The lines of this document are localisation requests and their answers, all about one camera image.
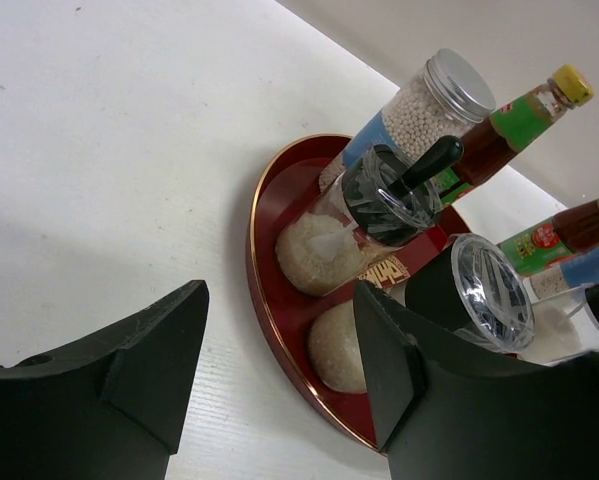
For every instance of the silver-lid spice jar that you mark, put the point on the silver-lid spice jar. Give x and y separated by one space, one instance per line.
581 270
447 96

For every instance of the red round lacquer tray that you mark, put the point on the red round lacquer tray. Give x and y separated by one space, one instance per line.
288 185

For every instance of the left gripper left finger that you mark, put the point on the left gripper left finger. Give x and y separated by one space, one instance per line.
110 405

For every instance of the black-cap glass jar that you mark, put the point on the black-cap glass jar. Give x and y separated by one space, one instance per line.
381 203

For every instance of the sauce bottle yellow cap front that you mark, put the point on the sauce bottle yellow cap front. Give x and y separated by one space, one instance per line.
565 235

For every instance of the sauce bottle yellow cap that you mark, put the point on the sauce bottle yellow cap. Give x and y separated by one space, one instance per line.
495 142
565 235

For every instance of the black grinder-top shaker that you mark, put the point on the black grinder-top shaker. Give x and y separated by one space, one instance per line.
470 289
566 325

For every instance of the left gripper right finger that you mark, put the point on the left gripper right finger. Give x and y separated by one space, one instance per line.
443 408

